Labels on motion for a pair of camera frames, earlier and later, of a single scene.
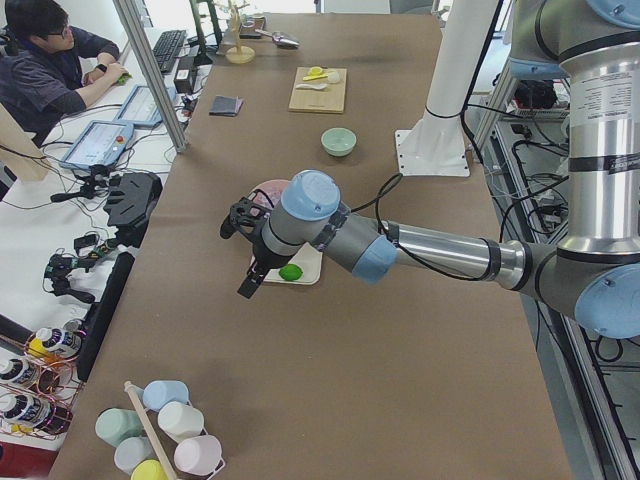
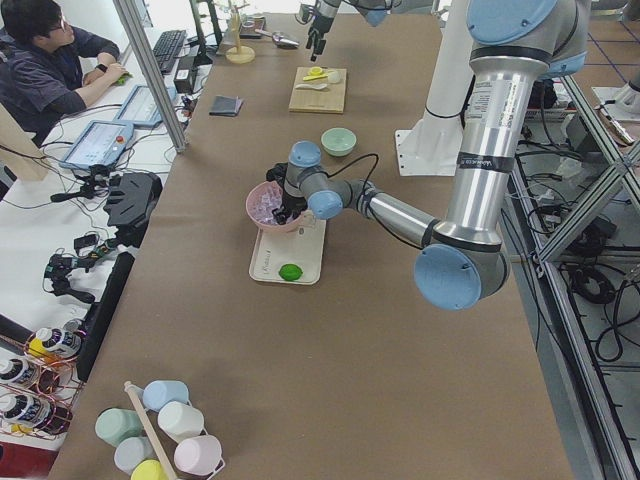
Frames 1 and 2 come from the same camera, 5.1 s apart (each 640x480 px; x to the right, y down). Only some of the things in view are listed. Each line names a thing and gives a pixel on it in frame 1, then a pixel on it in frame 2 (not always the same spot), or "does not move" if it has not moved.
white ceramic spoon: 318,86 does not move
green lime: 290,272 does not move
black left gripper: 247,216 to 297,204
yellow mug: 149,469 does not move
